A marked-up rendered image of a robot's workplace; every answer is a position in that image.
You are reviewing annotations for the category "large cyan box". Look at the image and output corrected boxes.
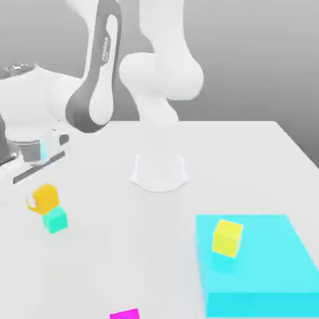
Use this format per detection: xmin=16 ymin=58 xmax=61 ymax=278
xmin=195 ymin=214 xmax=319 ymax=319

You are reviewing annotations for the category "small green cube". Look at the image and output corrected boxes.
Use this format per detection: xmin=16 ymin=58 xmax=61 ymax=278
xmin=41 ymin=206 xmax=69 ymax=234

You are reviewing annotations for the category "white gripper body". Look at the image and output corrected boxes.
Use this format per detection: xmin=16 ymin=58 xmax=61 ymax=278
xmin=0 ymin=150 xmax=69 ymax=198

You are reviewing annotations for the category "small yellow cube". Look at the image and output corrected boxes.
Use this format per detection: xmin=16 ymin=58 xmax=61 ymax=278
xmin=211 ymin=219 xmax=244 ymax=259

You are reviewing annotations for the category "small orange cube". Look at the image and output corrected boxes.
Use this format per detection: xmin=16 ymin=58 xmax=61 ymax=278
xmin=26 ymin=183 xmax=60 ymax=216

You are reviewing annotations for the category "small magenta cube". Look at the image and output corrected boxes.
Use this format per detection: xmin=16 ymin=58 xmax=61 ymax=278
xmin=109 ymin=308 xmax=140 ymax=319

